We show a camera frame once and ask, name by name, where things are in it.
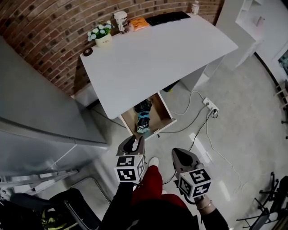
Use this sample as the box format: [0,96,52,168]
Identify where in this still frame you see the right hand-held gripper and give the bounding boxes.
[171,147,212,199]

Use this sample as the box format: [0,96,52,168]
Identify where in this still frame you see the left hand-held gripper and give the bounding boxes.
[113,135,147,184]

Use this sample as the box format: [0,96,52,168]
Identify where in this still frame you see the black and teal items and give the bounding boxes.
[135,111,151,134]

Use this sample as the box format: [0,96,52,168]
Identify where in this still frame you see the wooden drawer with white front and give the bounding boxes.
[121,91,177,142]

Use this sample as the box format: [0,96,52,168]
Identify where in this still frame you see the person's left forearm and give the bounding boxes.
[101,181,141,230]

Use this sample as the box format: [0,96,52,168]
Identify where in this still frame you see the person's right forearm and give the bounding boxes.
[194,195,230,230]

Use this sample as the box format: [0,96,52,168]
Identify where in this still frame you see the black wedge-shaped object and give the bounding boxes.
[162,80,181,93]

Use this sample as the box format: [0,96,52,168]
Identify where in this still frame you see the white desk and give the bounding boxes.
[80,13,239,120]

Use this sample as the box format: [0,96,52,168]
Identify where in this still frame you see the person's red trousers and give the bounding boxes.
[131,165,188,209]

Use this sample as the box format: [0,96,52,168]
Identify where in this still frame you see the grey metal stool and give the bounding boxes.
[69,177,111,204]

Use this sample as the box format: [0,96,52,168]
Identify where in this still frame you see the black crumpled bag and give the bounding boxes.
[134,99,153,114]

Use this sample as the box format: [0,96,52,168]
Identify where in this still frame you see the black office chair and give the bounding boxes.
[10,188,102,230]

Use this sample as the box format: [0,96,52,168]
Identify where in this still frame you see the white power strip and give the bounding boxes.
[202,97,220,111]

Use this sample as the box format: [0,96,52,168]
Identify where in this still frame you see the black chair base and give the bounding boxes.
[235,171,288,230]

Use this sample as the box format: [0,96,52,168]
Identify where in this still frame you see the silver folding ladder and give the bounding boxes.
[0,168,80,196]

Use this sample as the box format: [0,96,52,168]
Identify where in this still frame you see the grey metal cabinet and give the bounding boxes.
[0,35,111,177]

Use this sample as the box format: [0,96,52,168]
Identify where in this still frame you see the light wooden chair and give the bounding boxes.
[273,79,288,111]

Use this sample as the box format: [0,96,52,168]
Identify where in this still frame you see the white pot with blue flowers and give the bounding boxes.
[87,20,115,48]

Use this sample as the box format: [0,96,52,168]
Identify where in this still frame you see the white shelf unit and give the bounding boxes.
[215,0,265,71]

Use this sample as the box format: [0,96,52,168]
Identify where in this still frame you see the orange packet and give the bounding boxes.
[128,17,150,31]

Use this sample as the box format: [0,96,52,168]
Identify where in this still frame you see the white paper cup with lid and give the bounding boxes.
[113,11,129,35]

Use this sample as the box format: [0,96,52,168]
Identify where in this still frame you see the black keyboard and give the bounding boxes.
[145,11,192,27]

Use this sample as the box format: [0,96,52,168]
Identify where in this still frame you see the white plastic bottle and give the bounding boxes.
[190,0,200,15]

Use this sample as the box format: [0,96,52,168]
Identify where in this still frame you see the thin silver bracelet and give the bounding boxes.
[197,199,213,210]

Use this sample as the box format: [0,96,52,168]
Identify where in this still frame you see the long white cable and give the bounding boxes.
[205,109,248,194]

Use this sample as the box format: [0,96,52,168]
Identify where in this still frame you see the black power cable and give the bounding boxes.
[162,109,219,186]

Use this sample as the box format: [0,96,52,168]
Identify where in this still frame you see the grey thin cable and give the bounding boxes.
[158,105,211,134]

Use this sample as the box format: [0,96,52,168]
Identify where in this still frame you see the white looped power cable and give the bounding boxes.
[170,90,208,116]

